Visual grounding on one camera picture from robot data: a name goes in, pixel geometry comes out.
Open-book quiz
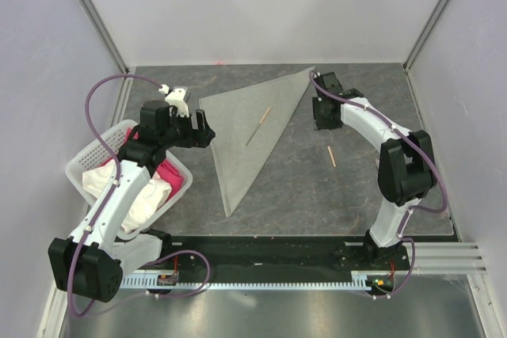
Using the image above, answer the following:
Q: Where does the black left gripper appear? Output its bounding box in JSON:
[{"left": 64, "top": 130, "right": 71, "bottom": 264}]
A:
[{"left": 160, "top": 109, "right": 215, "bottom": 150}]

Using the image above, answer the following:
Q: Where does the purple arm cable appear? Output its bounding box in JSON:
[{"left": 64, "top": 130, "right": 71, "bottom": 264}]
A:
[
  {"left": 69, "top": 74, "right": 211, "bottom": 318},
  {"left": 308, "top": 70, "right": 449, "bottom": 302}
]

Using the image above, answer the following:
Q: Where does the white plastic laundry basket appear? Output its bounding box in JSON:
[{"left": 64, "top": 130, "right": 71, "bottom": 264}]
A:
[{"left": 65, "top": 120, "right": 193, "bottom": 241}]

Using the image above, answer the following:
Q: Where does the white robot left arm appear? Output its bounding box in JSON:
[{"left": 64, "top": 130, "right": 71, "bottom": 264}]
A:
[{"left": 48, "top": 101, "right": 215, "bottom": 302}]

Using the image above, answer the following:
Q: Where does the white folded garment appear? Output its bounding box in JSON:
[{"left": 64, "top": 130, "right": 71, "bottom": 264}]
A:
[{"left": 82, "top": 160, "right": 179, "bottom": 233}]

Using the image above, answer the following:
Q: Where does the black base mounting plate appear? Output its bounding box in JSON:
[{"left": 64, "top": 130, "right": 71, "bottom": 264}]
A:
[{"left": 162, "top": 236, "right": 410, "bottom": 282}]

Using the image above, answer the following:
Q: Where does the pink cloth in basket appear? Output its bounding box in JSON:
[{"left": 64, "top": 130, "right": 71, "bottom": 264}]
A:
[{"left": 103, "top": 127, "right": 187, "bottom": 200}]

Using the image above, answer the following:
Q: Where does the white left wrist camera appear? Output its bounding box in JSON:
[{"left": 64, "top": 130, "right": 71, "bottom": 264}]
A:
[{"left": 158, "top": 84, "right": 190, "bottom": 117}]

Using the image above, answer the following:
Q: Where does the aluminium frame rail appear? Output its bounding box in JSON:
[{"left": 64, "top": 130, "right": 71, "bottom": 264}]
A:
[{"left": 413, "top": 242, "right": 486, "bottom": 275}]

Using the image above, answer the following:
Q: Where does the wooden-handled chopstick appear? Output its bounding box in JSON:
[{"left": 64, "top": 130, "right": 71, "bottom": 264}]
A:
[
  {"left": 327, "top": 146, "right": 337, "bottom": 168},
  {"left": 245, "top": 107, "right": 272, "bottom": 146}
]

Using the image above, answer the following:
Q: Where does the grey-green cloth napkin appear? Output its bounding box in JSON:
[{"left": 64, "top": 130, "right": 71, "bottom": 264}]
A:
[{"left": 199, "top": 66, "right": 314, "bottom": 218}]

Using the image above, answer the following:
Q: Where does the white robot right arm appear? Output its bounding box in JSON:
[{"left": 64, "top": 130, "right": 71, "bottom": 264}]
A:
[{"left": 309, "top": 70, "right": 436, "bottom": 270}]

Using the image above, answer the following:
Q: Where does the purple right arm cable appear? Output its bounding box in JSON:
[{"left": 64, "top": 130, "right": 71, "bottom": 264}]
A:
[{"left": 308, "top": 70, "right": 449, "bottom": 302}]

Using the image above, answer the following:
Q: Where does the grey slotted cable duct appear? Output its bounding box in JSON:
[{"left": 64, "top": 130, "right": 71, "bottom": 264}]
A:
[{"left": 120, "top": 270, "right": 394, "bottom": 291}]

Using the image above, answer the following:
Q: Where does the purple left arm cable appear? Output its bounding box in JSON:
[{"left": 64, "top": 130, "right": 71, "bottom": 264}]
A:
[{"left": 69, "top": 74, "right": 211, "bottom": 318}]

